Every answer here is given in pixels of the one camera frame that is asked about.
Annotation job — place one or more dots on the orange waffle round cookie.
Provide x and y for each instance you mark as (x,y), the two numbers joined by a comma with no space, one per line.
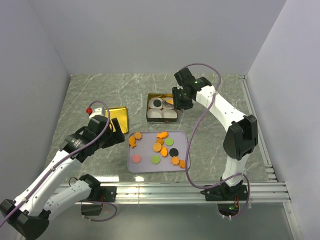
(169,101)

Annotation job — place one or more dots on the pink round cookie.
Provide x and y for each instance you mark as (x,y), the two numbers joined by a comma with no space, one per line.
(136,158)

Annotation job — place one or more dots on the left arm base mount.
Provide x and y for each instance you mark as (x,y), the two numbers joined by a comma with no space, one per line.
(99,197)

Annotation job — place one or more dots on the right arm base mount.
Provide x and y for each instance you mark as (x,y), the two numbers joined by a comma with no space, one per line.
(232,200)

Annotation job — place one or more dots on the metal tongs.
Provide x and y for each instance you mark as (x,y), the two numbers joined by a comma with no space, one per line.
(179,111)

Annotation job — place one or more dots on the white paper cup top-left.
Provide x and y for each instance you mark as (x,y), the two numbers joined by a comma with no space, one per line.
(150,103)

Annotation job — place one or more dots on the gold tin lid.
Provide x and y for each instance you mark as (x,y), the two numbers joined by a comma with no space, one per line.
(121,114)

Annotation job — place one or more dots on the orange flower cookie corner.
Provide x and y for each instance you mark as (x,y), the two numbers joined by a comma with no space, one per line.
(182,164)

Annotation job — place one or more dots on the black round cookie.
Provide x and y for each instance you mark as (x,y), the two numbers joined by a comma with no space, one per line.
(157,103)
(173,152)

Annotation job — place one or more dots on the white paper cup bottom-right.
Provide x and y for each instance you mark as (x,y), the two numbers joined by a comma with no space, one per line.
(169,114)

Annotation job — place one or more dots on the green round cookie upper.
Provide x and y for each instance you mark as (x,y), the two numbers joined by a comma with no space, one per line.
(169,141)

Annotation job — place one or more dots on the white paper cup bottom-left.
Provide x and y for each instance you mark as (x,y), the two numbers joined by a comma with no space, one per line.
(154,113)

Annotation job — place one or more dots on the lavender tray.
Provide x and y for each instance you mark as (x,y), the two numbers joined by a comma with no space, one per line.
(144,148)

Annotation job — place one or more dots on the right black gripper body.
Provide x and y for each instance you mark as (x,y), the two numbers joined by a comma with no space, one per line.
(180,99)

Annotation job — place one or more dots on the orange flower cookie lower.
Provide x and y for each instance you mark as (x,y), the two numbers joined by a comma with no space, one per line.
(175,160)

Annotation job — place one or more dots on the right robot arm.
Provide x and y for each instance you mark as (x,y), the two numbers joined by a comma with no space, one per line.
(241,130)

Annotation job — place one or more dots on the orange waffle cookie centre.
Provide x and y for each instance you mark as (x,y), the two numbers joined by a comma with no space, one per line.
(157,147)

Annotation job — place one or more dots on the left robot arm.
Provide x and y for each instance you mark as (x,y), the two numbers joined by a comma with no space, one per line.
(31,212)

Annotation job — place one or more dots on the orange fish cookie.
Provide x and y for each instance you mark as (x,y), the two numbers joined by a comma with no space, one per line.
(164,151)
(132,141)
(162,135)

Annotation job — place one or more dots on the orange fish cookie top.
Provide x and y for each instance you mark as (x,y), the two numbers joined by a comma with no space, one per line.
(162,135)

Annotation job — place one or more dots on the gold cookie tin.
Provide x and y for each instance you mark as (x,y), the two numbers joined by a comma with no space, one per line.
(160,109)

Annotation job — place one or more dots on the green round cookie lower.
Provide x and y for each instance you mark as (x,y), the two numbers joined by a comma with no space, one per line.
(155,159)

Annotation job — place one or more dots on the orange swirl cookie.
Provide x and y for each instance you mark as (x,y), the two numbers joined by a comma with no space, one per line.
(160,141)

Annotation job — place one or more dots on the white paper cup top-right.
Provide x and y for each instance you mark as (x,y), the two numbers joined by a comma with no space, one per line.
(167,106)

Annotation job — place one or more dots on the orange flower cookie top-left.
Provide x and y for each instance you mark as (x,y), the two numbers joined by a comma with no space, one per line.
(138,135)

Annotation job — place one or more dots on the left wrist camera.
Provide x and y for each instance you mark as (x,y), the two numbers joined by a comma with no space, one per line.
(100,111)

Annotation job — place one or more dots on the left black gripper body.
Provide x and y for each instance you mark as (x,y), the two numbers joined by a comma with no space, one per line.
(110,138)

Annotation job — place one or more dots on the green round cookie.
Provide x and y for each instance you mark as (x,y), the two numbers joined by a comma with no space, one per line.
(155,159)
(169,141)

